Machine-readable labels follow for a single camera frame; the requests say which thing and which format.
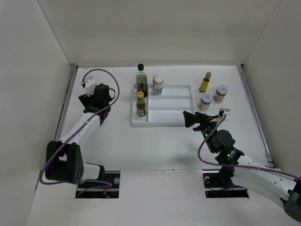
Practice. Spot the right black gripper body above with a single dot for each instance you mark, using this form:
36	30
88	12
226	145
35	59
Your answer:
207	132

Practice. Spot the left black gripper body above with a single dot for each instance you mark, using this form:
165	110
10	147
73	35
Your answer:
87	100

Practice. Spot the orange spice jar front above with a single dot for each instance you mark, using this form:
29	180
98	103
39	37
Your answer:
205	101

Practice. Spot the orange spice jar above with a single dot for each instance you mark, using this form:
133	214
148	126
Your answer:
220	93
205	101

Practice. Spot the dark soy sauce bottle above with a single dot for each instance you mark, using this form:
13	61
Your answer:
141	80

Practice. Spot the white granule jar blue label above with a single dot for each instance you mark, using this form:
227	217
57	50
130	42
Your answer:
157	84

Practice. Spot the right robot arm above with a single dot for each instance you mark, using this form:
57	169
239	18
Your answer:
237	169

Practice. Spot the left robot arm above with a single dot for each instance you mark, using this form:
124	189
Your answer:
64	161

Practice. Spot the white divided organizer tray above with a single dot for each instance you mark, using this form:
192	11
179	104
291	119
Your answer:
166	109

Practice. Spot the small yellow oil bottle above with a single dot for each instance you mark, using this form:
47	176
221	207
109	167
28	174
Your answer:
205	82

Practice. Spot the orange spice jar back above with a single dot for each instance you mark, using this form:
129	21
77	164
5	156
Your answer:
220	93

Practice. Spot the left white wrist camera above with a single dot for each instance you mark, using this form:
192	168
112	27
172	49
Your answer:
89	85

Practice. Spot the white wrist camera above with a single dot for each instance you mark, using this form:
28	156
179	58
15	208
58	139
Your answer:
89	85
224	112

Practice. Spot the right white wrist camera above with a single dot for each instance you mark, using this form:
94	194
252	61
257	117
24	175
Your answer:
224	112

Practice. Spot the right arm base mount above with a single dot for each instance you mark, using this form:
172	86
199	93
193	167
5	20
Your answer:
218	184

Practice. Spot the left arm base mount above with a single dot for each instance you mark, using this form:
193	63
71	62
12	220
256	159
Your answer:
105	188

